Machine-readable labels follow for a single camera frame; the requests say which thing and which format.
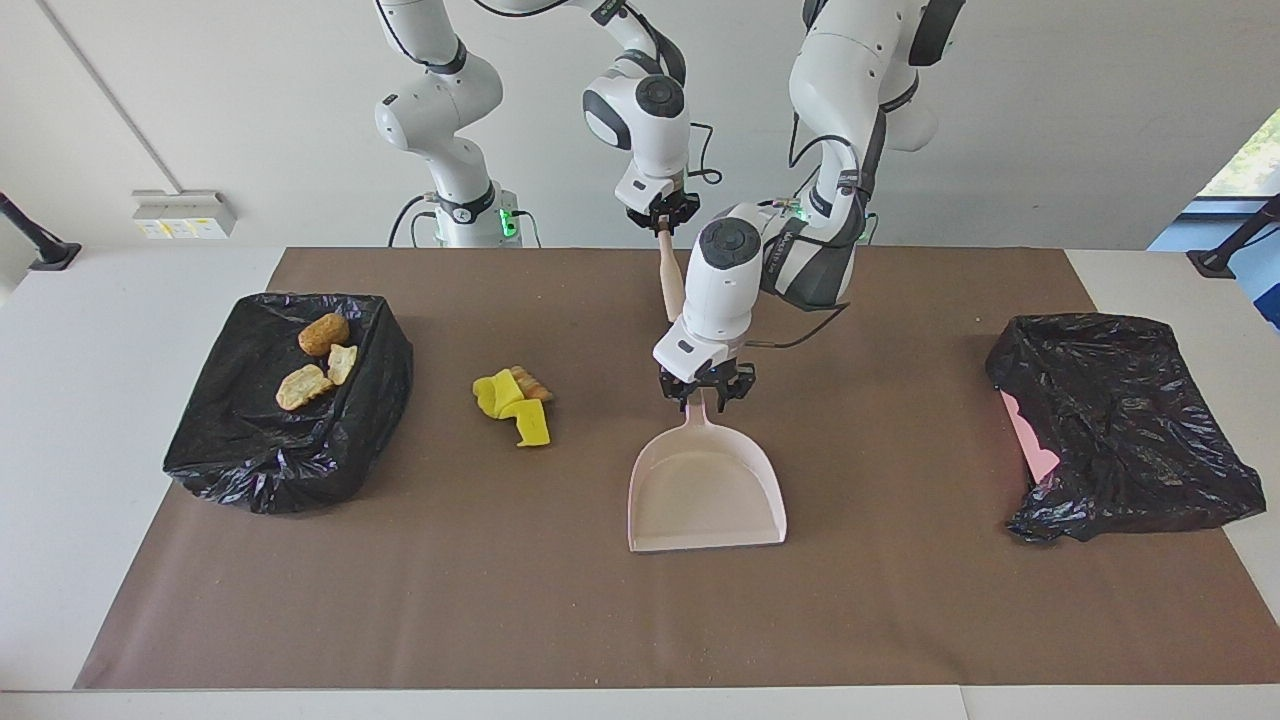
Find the beige handled black bristle brush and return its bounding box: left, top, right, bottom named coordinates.
left=655, top=228, right=691, bottom=323

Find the beige plastic dustpan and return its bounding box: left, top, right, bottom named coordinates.
left=627, top=388, right=788, bottom=554

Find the notched yellow sponge piece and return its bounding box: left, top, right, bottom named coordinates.
left=513, top=399, right=553, bottom=448

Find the brown peanut shaped trash lump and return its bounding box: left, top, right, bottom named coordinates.
left=298, top=312, right=351, bottom=358

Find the pink plastic bin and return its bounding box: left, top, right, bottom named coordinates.
left=1000, top=390, right=1061, bottom=486

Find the black bag over pink bin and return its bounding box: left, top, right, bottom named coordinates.
left=985, top=313, right=1267, bottom=545

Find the black bag lined bin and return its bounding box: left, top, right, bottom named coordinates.
left=163, top=292, right=415, bottom=516

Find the brown paper table mat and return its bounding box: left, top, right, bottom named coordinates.
left=75, top=247, right=1280, bottom=691

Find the black angled stand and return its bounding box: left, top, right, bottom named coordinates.
left=0, top=192, right=81, bottom=273
left=1187, top=195, right=1280, bottom=279

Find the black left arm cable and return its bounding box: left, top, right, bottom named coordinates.
left=742, top=100, right=871, bottom=351

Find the black right base cable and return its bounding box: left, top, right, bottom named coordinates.
left=388, top=193, right=441, bottom=248

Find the white wall socket box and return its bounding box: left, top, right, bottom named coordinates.
left=132, top=190, right=238, bottom=239

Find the window with dark frame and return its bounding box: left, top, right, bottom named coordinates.
left=1195, top=105, right=1280, bottom=216

